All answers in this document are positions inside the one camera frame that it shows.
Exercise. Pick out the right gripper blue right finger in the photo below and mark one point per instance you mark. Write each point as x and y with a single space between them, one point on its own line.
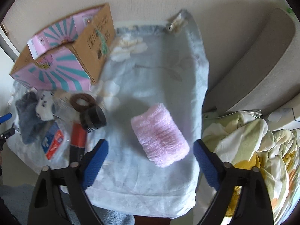
253 206

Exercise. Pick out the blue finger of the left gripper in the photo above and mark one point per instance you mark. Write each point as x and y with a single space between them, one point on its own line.
7 134
5 118

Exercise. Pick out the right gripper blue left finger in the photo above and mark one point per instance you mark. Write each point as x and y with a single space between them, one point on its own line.
47 206

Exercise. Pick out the brown hair scrunchie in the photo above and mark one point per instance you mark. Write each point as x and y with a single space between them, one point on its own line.
82 102

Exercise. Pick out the pink fluffy sock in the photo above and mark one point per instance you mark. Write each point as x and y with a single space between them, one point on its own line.
159 136

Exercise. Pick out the grey fluffy sock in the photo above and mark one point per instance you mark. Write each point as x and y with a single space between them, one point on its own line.
28 124

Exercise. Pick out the white panda print sock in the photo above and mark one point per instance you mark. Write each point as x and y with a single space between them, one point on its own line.
45 108

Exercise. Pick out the blue red plastic packet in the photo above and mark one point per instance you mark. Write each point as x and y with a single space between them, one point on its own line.
52 141

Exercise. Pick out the floral yellow green bedding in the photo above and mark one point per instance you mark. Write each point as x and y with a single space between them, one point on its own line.
244 139

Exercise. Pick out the red black tube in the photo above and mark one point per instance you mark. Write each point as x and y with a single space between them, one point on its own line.
78 143

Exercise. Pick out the pink teal cardboard box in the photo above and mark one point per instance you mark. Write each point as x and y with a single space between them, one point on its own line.
69 54

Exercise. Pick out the black round jar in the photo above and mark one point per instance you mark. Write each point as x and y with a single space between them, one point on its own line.
92 119

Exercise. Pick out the grey headboard cushion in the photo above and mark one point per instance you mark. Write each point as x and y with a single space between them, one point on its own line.
267 76

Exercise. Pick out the light blue floral cloth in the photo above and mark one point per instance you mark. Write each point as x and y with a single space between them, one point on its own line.
147 65

